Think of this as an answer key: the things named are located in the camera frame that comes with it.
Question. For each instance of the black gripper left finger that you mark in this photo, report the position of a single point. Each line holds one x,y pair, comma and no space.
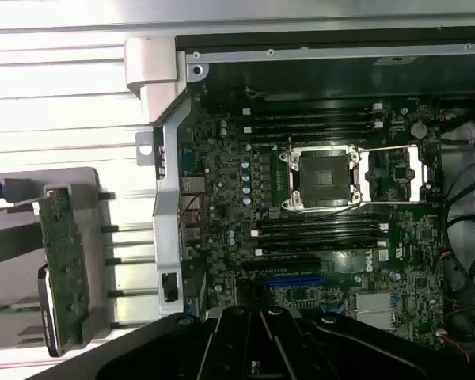
225,348

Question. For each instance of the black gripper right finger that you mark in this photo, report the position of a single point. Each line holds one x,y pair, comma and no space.
285,348

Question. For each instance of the blue expansion slot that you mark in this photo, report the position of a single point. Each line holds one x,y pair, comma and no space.
295,282

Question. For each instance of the black expansion slot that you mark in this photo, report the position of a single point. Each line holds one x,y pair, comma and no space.
281,262

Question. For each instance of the silver chipset heat sink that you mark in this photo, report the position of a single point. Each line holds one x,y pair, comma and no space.
374,310

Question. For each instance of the RAM slot white latches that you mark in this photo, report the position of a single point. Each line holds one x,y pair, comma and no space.
320,248
320,230

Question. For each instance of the open grey PC case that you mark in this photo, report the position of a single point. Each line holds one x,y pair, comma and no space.
168,221

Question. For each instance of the green motherboard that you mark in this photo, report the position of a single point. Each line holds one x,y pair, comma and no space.
415,237

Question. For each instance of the CPU socket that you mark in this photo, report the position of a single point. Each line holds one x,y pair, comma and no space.
324,176

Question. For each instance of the grey parts rack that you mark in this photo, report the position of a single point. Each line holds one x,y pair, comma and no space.
16,285

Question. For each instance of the metal socket cover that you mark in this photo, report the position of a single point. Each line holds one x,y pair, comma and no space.
419,174

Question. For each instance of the green RAM stick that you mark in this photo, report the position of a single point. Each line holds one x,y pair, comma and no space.
8,308

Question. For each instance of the thin metal locking lever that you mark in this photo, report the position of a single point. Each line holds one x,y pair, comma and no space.
388,148

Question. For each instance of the silver coin cell battery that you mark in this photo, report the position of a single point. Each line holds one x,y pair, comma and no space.
420,129

